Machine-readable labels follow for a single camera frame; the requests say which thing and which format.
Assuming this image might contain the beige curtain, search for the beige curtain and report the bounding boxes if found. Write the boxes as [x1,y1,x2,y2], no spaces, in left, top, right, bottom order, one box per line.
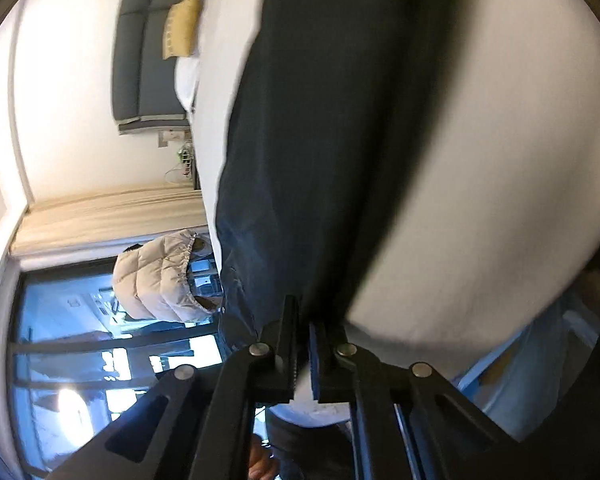
[10,185,212,257]

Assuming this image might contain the white pillow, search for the white pillow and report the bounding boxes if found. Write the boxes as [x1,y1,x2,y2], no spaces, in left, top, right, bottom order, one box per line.
[174,55,201,111]

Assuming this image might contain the wire basket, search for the wire basket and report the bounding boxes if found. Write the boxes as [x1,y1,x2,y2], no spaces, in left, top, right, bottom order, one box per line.
[164,140,197,182]

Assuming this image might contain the grey padded headboard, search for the grey padded headboard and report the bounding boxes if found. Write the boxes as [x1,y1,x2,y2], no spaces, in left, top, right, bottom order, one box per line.
[111,0,203,135]

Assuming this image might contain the person's left hand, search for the person's left hand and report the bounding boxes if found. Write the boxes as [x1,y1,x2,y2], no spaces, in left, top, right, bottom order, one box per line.
[247,441,282,480]

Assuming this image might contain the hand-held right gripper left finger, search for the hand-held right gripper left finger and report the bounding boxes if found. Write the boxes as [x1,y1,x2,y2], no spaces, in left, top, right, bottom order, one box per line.
[50,295,301,480]

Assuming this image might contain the beige puffer jacket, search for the beige puffer jacket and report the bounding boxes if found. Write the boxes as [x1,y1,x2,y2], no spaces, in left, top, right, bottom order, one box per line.
[112,228,217,322]

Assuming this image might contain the bed with white sheet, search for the bed with white sheet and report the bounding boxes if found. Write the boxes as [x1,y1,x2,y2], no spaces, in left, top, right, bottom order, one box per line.
[187,0,600,428]

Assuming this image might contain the large window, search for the large window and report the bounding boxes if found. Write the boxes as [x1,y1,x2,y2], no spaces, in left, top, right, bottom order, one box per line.
[5,252,231,477]

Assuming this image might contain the wall switch plate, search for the wall switch plate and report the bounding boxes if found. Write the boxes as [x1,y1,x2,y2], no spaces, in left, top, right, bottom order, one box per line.
[158,129,191,147]

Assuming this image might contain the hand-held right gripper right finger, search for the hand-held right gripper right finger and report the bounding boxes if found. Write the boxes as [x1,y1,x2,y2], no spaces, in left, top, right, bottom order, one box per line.
[307,321,531,480]

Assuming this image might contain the yellow pillow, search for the yellow pillow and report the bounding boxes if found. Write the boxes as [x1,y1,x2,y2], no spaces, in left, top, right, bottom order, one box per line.
[161,0,204,60]

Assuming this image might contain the light blue cloth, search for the light blue cloth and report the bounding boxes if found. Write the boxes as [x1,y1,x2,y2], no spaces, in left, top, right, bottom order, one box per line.
[455,280,600,442]

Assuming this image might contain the black pants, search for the black pants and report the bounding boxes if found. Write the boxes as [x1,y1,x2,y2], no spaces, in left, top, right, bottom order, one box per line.
[214,0,486,361]

